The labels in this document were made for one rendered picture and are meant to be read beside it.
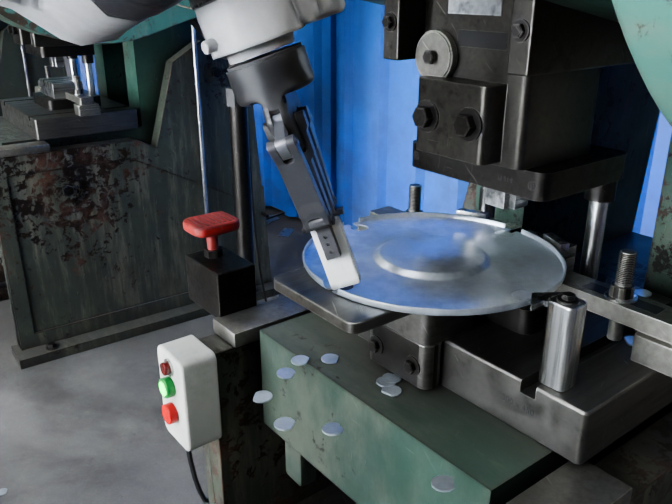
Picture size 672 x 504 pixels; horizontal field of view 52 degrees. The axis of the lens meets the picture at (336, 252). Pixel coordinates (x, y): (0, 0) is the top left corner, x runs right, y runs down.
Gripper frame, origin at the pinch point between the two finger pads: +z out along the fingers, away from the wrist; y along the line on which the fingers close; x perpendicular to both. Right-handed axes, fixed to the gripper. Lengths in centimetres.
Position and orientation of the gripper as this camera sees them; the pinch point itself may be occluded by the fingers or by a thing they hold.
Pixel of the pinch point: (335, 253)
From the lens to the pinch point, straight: 68.6
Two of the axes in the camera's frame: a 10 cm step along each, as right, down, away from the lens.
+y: -0.8, 3.7, -9.3
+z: 3.2, 8.9, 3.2
